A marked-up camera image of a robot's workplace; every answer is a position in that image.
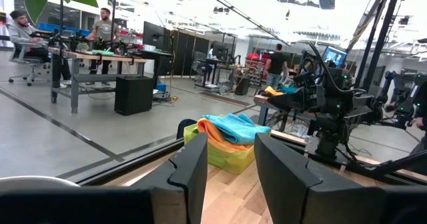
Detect orange microfiber towel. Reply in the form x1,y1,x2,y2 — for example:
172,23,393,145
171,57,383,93
196,117,254,152

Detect yellow translucent plastic bin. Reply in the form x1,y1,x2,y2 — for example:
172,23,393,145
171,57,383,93
183,123,257,175

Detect wooden top workbench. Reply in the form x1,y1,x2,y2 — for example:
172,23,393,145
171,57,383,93
47,46,149,114

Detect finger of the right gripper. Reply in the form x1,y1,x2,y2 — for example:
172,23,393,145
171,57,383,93
266,87,305,113

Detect red parts shelf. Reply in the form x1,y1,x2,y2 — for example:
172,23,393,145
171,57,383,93
245,53,271,88

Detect lit computer monitor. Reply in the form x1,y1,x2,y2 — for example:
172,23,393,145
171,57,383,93
322,45,348,68

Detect grey office chair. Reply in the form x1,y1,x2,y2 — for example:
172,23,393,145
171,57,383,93
7,41,51,87

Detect black partition panels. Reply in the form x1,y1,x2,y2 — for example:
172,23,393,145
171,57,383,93
173,30,211,78

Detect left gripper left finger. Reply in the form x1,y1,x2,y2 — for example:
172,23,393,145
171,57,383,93
131,132,209,224

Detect black floor box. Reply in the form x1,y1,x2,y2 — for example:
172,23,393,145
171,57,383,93
113,75,155,116

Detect black trash bin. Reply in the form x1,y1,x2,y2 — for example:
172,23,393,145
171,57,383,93
234,77,251,97

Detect background wooden table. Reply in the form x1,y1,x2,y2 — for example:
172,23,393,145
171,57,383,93
252,93,301,127

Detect white plant pot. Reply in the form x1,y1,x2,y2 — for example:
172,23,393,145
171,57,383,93
0,175,81,193

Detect small background yellow towel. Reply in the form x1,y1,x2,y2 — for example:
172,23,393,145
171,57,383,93
264,85,285,97

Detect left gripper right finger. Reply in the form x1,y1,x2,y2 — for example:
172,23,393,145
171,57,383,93
254,132,384,224

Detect blue microfiber towel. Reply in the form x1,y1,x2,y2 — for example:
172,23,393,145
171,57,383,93
201,113,272,146

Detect person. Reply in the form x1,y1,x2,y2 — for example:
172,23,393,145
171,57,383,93
85,7,121,85
7,9,73,89
265,43,290,90
408,80,427,155

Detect black monitor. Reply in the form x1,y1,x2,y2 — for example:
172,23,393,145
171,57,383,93
211,41,231,61
142,20,167,51

